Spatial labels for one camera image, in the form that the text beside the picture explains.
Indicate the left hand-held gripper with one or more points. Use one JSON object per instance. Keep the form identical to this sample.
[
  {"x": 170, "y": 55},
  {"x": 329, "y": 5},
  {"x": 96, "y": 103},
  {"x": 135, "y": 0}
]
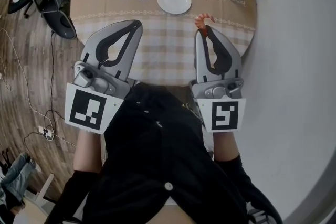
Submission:
[{"x": 86, "y": 110}]

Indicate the orange shrimp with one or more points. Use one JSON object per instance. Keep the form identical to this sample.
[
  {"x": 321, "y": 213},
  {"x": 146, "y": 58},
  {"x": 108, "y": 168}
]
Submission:
[{"x": 201, "y": 20}]

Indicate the beige floral checked tablecloth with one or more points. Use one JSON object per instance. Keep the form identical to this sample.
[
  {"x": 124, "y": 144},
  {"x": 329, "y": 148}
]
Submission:
[{"x": 110, "y": 8}]

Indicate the white wooden furniture piece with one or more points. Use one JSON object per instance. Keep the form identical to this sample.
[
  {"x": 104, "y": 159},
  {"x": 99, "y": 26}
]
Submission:
[{"x": 42, "y": 191}]

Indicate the white power strip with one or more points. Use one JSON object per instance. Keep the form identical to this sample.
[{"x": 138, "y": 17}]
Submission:
[{"x": 46, "y": 132}]

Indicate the blue denim garment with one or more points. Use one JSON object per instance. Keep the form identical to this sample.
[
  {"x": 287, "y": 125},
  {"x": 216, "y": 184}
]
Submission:
[{"x": 15, "y": 178}]

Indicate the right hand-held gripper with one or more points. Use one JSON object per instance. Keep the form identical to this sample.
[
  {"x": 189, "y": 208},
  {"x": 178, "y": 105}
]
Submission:
[{"x": 227, "y": 115}]

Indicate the person's left forearm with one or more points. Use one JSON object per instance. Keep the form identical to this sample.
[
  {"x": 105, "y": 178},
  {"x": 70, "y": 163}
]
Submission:
[{"x": 88, "y": 149}]

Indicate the person's black clothing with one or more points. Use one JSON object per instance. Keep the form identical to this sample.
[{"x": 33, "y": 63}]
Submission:
[{"x": 157, "y": 154}]

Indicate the person's right forearm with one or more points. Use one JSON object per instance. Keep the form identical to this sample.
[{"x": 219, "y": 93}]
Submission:
[{"x": 225, "y": 147}]

